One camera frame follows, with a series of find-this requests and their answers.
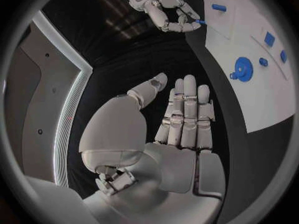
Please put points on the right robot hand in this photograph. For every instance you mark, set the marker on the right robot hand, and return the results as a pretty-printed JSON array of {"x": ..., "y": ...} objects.
[{"x": 156, "y": 9}]

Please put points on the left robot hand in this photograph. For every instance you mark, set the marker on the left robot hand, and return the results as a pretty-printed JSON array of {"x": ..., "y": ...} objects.
[{"x": 177, "y": 164}]

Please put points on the blue peg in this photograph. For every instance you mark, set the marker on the blue peg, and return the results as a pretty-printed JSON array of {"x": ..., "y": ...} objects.
[{"x": 201, "y": 21}]

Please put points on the white task board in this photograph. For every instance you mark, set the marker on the white task board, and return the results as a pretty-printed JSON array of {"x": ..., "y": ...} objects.
[{"x": 252, "y": 100}]

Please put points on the blue cylinder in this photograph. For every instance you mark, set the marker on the blue cylinder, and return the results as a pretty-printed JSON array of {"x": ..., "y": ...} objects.
[{"x": 218, "y": 7}]

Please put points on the blue gear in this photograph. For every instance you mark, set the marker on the blue gear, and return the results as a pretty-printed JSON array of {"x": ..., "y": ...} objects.
[{"x": 243, "y": 69}]

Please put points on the small blue plug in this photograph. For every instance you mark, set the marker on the small blue plug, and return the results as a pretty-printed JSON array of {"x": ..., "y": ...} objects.
[{"x": 263, "y": 62}]

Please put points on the small blue block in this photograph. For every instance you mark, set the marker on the small blue block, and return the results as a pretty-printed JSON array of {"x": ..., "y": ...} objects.
[{"x": 283, "y": 56}]

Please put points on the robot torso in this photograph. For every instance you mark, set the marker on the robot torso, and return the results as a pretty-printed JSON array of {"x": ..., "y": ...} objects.
[{"x": 46, "y": 97}]

